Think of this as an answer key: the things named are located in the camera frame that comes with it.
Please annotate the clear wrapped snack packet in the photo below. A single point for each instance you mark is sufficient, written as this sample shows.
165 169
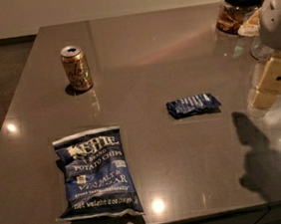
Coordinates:
250 24

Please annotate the gold soda can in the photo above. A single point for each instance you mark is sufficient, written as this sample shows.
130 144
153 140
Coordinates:
76 68

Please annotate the clear drinking glass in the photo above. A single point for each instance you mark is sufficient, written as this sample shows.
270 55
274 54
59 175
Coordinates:
260 51

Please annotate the blue Kettle chip bag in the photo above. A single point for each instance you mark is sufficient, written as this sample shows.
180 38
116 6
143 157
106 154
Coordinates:
97 177

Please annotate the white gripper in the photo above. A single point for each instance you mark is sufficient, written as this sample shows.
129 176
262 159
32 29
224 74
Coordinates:
278 24

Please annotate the glass jar with black lid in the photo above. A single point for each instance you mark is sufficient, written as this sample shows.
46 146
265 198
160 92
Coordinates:
232 14

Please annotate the small blue snack packet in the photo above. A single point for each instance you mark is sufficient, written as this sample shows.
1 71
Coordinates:
192 105

